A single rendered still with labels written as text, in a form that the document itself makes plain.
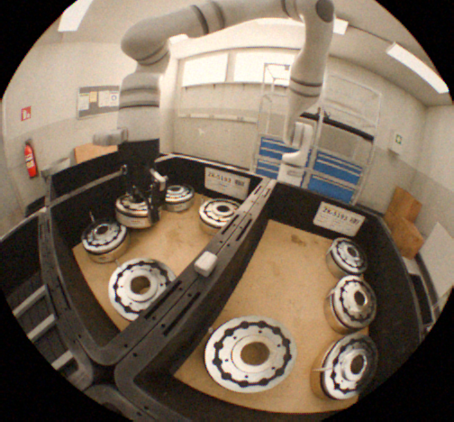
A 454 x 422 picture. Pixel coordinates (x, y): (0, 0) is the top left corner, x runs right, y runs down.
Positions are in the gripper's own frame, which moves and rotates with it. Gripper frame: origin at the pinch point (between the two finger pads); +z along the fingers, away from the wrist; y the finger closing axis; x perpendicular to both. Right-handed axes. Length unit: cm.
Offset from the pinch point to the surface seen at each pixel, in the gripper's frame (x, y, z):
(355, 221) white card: -19.1, -41.8, -3.2
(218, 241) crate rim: 3.0, -18.3, -5.5
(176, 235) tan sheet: -2.0, -6.3, 4.3
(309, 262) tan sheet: -9.3, -32.4, 4.1
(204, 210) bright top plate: -9.3, -8.2, 1.0
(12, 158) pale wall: 113, 285, -14
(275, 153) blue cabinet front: -196, 8, 12
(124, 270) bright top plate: 10.7, -7.6, 1.8
